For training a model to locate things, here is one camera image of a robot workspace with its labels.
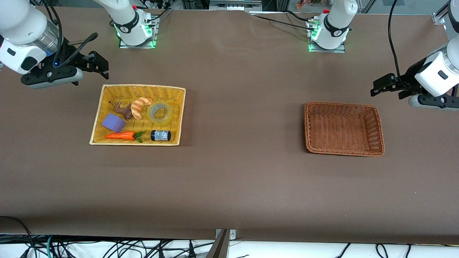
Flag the clear yellowish tape roll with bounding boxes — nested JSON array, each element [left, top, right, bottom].
[[147, 101, 174, 126]]

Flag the brown root toy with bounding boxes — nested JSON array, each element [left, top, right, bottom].
[[109, 101, 134, 121]]

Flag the toy croissant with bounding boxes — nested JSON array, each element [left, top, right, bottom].
[[131, 97, 154, 120]]

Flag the purple cube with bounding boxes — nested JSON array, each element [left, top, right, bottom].
[[102, 114, 126, 132]]

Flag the brown woven basket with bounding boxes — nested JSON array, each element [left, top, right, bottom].
[[304, 101, 385, 157]]

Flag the orange toy carrot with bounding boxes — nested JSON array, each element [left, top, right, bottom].
[[105, 131, 145, 143]]

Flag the yellow woven basket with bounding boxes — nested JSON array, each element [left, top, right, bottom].
[[89, 84, 186, 146]]

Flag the white power strip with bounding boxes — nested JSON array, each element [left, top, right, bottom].
[[142, 0, 171, 9]]

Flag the small black blue can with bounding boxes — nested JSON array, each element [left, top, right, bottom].
[[150, 130, 171, 142]]

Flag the orange background object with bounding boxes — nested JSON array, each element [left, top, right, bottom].
[[295, 0, 323, 10]]

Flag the table cover cloth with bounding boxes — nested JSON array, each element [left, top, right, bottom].
[[0, 6, 459, 246]]

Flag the dark metal profile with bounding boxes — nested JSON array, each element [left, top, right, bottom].
[[205, 229, 230, 258]]

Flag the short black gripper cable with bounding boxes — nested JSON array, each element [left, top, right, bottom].
[[66, 33, 98, 66]]

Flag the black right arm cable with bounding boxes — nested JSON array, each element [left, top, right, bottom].
[[42, 0, 64, 67]]

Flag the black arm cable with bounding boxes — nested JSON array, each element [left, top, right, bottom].
[[42, 0, 64, 67], [388, 0, 411, 90]]

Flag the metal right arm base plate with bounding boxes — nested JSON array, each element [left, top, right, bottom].
[[118, 16, 158, 49]]

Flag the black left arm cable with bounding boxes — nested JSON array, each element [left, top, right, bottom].
[[388, 0, 411, 90]]

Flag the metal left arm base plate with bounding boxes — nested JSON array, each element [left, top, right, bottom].
[[307, 18, 347, 54]]

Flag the black right base cable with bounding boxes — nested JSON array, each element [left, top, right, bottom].
[[145, 7, 173, 24]]

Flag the short black base cable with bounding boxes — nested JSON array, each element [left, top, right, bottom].
[[283, 9, 316, 22]]

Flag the long black base cable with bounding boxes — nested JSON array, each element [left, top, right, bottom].
[[249, 13, 318, 30]]

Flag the thick black floor cable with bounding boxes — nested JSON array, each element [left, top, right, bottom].
[[0, 216, 37, 258]]

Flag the metal table edge bracket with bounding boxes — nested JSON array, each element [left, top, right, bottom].
[[215, 229, 237, 240]]

